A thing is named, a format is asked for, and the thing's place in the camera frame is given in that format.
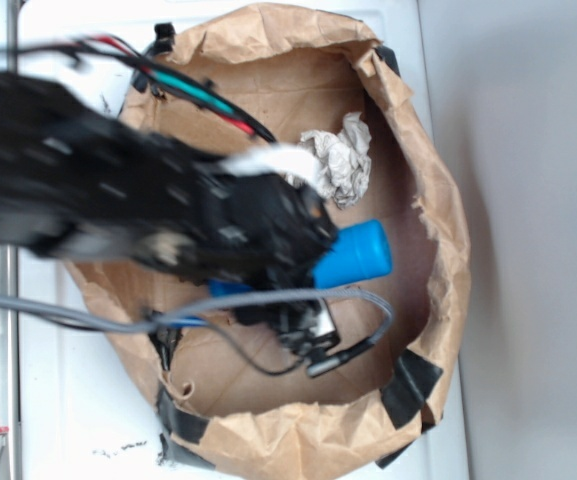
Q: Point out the blue plastic bottle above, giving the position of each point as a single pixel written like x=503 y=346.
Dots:
x=358 y=253

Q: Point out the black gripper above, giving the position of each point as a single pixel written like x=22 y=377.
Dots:
x=256 y=230

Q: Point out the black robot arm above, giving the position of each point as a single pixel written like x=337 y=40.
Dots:
x=80 y=186

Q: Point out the crumpled white paper ball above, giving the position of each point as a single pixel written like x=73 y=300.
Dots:
x=344 y=163

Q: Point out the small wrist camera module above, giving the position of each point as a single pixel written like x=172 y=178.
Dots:
x=299 y=326

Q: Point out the brown paper bag tray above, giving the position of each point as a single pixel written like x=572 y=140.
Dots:
x=299 y=69

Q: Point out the white cloth wrap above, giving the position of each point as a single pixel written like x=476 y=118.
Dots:
x=274 y=159

